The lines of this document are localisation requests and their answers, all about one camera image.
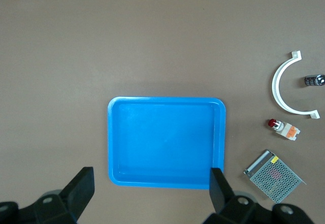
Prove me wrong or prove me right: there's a black cylindrical capacitor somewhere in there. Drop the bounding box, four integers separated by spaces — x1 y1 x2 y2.
304 73 325 87

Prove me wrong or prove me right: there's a brown table cover mat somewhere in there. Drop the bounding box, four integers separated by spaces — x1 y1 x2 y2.
0 0 325 224

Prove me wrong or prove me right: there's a blue plastic tray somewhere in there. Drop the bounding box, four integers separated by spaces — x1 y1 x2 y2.
106 96 226 189

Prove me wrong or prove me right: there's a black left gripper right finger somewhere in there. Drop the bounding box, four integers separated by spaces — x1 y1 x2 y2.
203 167 314 224

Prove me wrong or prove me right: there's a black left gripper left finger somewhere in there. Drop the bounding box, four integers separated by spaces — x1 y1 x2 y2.
0 167 95 224

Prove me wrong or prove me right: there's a metal mesh power supply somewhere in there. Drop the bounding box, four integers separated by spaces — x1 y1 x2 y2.
243 149 307 204

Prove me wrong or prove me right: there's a white curved plastic bracket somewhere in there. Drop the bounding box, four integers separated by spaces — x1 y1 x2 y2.
272 50 320 120

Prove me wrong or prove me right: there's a red pushbutton orange white block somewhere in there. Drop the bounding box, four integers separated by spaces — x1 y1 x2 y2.
268 118 302 142

